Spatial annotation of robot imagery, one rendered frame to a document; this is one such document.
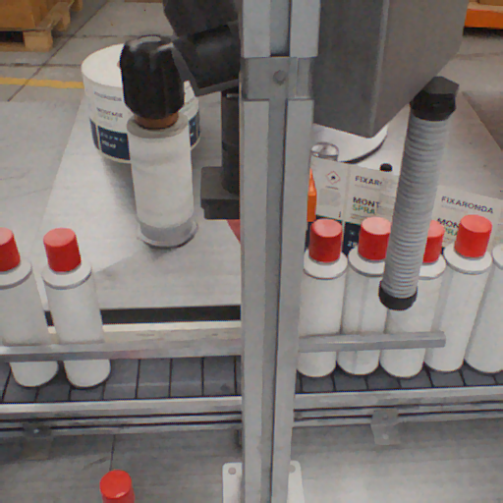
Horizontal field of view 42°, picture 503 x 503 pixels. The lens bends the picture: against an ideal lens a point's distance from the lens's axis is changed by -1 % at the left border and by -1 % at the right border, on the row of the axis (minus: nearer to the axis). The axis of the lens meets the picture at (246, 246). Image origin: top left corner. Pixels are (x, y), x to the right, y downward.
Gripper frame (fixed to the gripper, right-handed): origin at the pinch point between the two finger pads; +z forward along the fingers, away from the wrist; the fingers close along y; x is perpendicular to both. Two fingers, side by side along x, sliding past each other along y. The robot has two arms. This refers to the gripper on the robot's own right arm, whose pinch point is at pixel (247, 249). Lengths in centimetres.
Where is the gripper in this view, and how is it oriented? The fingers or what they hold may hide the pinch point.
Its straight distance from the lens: 76.3
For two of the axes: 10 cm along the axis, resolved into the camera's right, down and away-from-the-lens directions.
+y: -10.0, 0.1, -0.4
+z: -0.1, 7.9, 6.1
